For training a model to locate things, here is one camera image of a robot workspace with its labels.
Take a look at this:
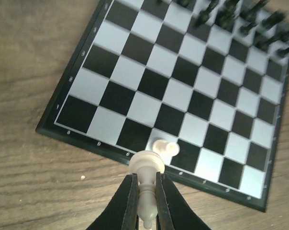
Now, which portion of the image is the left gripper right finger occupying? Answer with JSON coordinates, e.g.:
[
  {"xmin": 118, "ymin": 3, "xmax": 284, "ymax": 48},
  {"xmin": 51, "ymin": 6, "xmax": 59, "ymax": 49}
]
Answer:
[{"xmin": 156, "ymin": 172, "xmax": 210, "ymax": 230}]

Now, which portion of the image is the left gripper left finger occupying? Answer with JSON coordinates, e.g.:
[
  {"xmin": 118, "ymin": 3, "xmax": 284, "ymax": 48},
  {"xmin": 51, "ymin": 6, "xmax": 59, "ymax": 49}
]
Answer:
[{"xmin": 87, "ymin": 173, "xmax": 139, "ymax": 230}]

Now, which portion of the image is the white chess piece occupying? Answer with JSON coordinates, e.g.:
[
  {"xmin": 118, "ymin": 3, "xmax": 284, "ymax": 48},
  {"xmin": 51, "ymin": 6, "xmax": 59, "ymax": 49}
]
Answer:
[{"xmin": 129, "ymin": 150, "xmax": 165, "ymax": 230}]

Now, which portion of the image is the white chess pawn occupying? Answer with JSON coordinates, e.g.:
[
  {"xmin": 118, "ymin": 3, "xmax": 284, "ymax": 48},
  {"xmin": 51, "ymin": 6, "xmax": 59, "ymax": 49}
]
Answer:
[{"xmin": 152, "ymin": 139, "xmax": 180, "ymax": 157}]

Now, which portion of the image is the black white chess board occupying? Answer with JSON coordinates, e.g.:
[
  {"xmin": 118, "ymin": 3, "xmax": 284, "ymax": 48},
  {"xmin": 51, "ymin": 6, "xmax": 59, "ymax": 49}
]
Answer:
[{"xmin": 36, "ymin": 0, "xmax": 289, "ymax": 211}]

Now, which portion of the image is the black chess pieces row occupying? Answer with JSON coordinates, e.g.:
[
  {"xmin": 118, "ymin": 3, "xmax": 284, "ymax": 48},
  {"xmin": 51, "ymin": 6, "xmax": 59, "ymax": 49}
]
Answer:
[{"xmin": 156, "ymin": 0, "xmax": 289, "ymax": 59}]

